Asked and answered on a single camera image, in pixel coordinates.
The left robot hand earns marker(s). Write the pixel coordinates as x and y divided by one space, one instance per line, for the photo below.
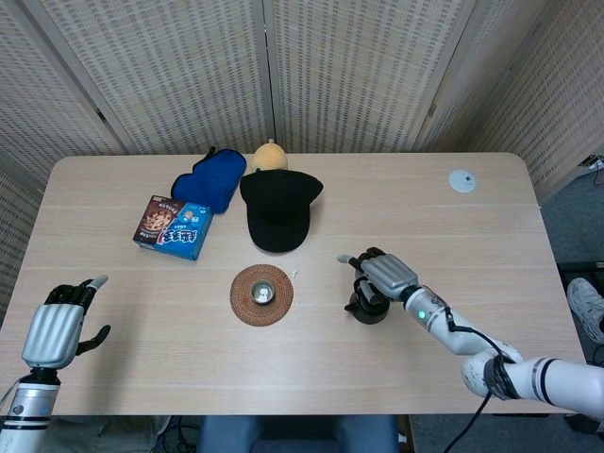
49 335

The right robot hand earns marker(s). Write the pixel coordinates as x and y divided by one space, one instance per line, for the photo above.
389 273

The small dark ceramic cup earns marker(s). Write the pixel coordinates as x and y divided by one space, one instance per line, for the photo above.
262 292

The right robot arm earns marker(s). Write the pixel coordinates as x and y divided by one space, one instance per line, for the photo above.
472 340

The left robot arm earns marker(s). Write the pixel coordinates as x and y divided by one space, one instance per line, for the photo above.
28 410

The brown round woven coaster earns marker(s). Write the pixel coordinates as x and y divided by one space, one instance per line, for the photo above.
243 307

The olive fabric bag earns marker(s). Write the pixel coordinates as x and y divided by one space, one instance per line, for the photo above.
108 436

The black baseball cap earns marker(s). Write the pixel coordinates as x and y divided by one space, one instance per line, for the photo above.
278 212

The blue cookie box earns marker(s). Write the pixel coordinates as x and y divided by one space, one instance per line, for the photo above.
170 229

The brass screen hinge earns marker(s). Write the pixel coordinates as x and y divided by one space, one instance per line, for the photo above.
100 114
431 109

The blue padded seat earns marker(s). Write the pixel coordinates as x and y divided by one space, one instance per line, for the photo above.
292 436

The black equipment bar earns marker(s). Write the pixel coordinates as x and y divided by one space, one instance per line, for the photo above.
580 266

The blue oven mitt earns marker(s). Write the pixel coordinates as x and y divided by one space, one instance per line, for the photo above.
212 179

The white power strip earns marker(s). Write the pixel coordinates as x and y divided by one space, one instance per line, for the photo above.
592 162

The woven folding screen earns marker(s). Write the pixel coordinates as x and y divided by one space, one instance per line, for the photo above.
189 71

